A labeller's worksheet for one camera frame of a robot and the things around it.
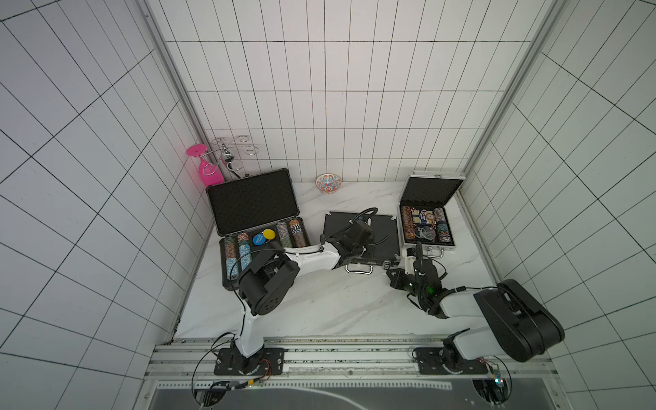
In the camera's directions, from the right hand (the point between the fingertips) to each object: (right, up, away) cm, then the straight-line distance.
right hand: (387, 266), depth 93 cm
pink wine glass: (-73, +37, +13) cm, 83 cm away
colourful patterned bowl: (-23, +33, +25) cm, 47 cm away
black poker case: (-54, +20, +8) cm, 58 cm away
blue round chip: (-49, +10, +2) cm, 50 cm away
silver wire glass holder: (-74, +43, +17) cm, 87 cm away
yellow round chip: (-45, +12, +3) cm, 47 cm away
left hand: (-7, +6, -1) cm, 10 cm away
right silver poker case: (+18, +19, +14) cm, 30 cm away
